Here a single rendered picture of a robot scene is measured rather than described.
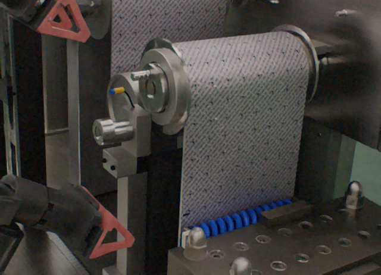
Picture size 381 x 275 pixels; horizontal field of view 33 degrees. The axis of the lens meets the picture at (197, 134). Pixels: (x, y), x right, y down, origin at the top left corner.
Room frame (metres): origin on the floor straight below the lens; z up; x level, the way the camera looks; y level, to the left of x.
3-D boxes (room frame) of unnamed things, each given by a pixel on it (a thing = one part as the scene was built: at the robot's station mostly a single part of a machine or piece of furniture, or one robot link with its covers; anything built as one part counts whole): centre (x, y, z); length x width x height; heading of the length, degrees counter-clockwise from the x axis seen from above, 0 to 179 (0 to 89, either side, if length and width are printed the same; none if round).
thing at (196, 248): (0.82, -0.01, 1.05); 0.04 x 0.04 x 0.04
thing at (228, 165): (0.95, -0.08, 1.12); 0.23 x 0.01 x 0.18; 125
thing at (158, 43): (0.93, 0.05, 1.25); 0.15 x 0.01 x 0.15; 35
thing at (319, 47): (1.10, -0.19, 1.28); 0.06 x 0.05 x 0.02; 125
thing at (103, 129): (0.91, 0.14, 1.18); 0.04 x 0.02 x 0.04; 35
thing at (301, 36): (1.08, -0.15, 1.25); 0.15 x 0.01 x 0.15; 35
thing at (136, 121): (0.94, 0.11, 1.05); 0.06 x 0.05 x 0.31; 125
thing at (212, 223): (0.93, -0.09, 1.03); 0.21 x 0.04 x 0.03; 125
